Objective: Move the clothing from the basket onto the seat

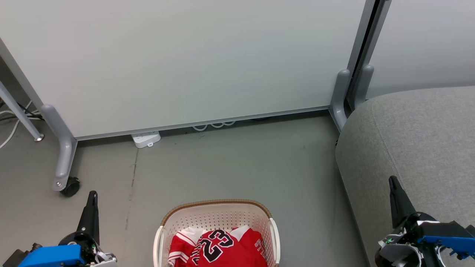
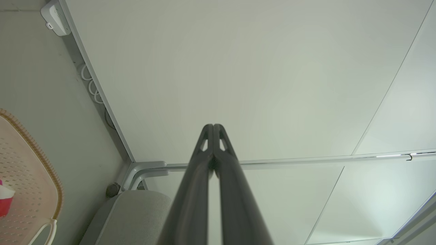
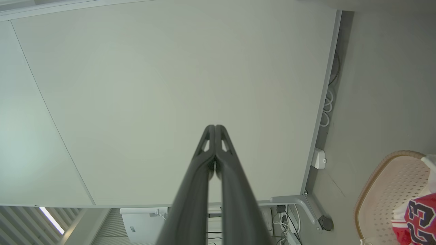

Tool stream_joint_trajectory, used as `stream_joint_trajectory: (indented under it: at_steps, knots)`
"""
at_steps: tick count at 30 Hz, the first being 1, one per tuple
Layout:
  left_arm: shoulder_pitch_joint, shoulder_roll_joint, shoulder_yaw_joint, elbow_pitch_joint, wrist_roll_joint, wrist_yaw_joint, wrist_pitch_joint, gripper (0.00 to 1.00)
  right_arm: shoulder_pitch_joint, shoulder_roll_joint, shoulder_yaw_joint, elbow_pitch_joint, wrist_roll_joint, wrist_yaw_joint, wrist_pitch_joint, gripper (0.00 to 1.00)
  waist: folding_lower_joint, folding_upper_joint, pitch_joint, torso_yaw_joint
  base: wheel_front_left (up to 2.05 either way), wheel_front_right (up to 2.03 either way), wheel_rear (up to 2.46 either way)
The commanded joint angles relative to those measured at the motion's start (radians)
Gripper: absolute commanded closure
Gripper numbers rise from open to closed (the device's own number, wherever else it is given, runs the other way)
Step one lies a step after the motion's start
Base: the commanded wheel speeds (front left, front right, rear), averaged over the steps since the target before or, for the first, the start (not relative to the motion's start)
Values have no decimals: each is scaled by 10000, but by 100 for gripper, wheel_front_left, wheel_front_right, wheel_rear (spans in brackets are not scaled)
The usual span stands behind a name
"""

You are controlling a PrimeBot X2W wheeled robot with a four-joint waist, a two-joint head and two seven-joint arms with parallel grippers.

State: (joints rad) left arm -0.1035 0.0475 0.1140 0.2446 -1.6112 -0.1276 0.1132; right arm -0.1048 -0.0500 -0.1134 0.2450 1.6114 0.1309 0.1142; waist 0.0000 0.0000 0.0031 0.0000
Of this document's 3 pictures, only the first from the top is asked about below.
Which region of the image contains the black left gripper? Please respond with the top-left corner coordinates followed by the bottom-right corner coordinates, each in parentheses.
top-left (59, 191), bottom-right (118, 267)

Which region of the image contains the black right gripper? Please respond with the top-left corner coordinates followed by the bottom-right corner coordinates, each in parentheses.
top-left (375, 175), bottom-right (439, 267)

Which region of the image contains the red basketball jersey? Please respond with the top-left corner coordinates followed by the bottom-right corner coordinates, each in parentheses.
top-left (168, 225), bottom-right (268, 267)

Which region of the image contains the grey fabric sofa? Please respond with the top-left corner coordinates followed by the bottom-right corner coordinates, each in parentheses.
top-left (335, 86), bottom-right (475, 267)

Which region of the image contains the black caster wheel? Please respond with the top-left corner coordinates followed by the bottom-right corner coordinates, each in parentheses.
top-left (59, 177), bottom-right (81, 197)

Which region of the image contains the long grey partition foot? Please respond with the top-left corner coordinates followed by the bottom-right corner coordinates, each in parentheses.
top-left (41, 105), bottom-right (78, 192)

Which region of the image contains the white power strip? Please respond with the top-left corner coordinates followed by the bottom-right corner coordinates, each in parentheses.
top-left (131, 131), bottom-right (161, 149)

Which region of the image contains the short grey partition foot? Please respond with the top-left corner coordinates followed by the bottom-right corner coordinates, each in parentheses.
top-left (354, 65), bottom-right (374, 110)
top-left (330, 69), bottom-right (350, 132)

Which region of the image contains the white perforated laundry basket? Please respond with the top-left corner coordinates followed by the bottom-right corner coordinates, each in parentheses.
top-left (153, 200), bottom-right (281, 267)

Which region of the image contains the grey metal table leg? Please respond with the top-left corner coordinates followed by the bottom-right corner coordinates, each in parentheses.
top-left (0, 80), bottom-right (45, 142)

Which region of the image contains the narrow white partition panel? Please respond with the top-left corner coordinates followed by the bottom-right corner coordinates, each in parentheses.
top-left (366, 0), bottom-right (475, 100)

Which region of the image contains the wide white partition panel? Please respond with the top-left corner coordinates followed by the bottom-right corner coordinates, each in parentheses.
top-left (0, 0), bottom-right (379, 141)

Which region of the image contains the loose white cable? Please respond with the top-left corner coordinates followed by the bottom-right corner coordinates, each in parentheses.
top-left (0, 100), bottom-right (34, 149)

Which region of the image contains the loose black cable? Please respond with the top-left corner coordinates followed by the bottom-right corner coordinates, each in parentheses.
top-left (0, 102), bottom-right (43, 121)

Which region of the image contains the coiled white cable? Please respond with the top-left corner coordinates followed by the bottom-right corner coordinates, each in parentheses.
top-left (192, 121), bottom-right (236, 131)

